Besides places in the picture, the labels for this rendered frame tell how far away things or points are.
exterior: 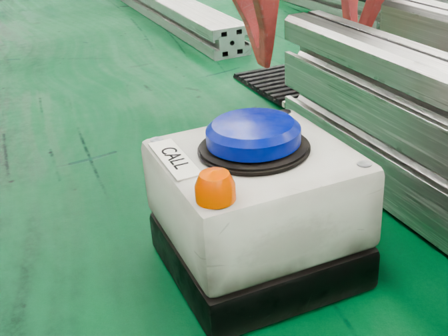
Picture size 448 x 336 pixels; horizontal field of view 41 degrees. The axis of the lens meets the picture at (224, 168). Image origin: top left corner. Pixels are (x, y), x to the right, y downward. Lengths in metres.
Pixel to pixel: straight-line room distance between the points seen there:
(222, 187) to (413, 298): 0.10
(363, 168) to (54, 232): 0.17
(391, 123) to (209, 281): 0.13
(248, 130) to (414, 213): 0.11
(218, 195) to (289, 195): 0.03
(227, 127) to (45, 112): 0.28
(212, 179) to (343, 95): 0.14
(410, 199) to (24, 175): 0.24
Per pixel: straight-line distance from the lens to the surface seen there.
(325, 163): 0.24
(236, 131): 0.24
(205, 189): 0.21
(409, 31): 0.40
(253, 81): 0.52
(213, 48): 0.59
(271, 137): 0.23
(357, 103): 0.33
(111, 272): 0.29
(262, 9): 0.40
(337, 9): 0.74
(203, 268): 0.22
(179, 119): 0.45
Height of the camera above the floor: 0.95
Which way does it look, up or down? 27 degrees down
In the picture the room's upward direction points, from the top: 4 degrees counter-clockwise
